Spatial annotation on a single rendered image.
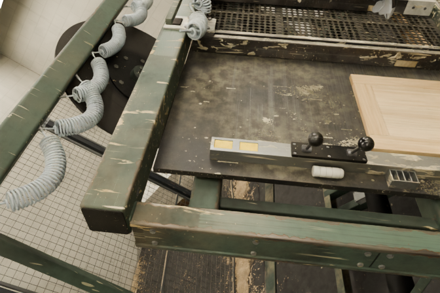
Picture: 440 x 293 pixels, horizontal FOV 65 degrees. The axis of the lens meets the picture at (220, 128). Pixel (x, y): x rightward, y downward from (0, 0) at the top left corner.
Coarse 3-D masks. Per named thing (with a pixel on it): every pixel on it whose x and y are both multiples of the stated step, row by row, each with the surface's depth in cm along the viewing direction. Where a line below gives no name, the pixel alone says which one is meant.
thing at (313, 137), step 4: (312, 132) 83; (316, 132) 82; (308, 136) 83; (312, 136) 82; (316, 136) 81; (320, 136) 82; (308, 140) 83; (312, 140) 82; (316, 140) 81; (320, 140) 81; (308, 144) 88; (312, 144) 82; (316, 144) 82; (320, 144) 82; (304, 148) 92; (308, 148) 91
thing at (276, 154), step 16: (272, 144) 95; (288, 144) 96; (240, 160) 95; (256, 160) 94; (272, 160) 94; (288, 160) 93; (304, 160) 93; (320, 160) 92; (368, 160) 92; (384, 160) 92; (400, 160) 92; (416, 160) 93; (432, 160) 93; (432, 176) 92
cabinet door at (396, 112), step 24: (360, 96) 116; (384, 96) 117; (408, 96) 117; (432, 96) 117; (384, 120) 108; (408, 120) 108; (432, 120) 108; (384, 144) 100; (408, 144) 100; (432, 144) 100
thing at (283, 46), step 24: (216, 48) 135; (240, 48) 134; (264, 48) 133; (288, 48) 132; (312, 48) 131; (336, 48) 130; (360, 48) 129; (384, 48) 129; (408, 48) 131; (432, 48) 130
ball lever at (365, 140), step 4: (364, 136) 82; (368, 136) 82; (360, 140) 82; (364, 140) 81; (368, 140) 81; (372, 140) 81; (360, 144) 82; (364, 144) 81; (368, 144) 81; (372, 144) 81; (356, 148) 87; (360, 148) 82; (364, 148) 81; (368, 148) 81; (372, 148) 81; (348, 152) 91; (352, 152) 90; (356, 152) 91
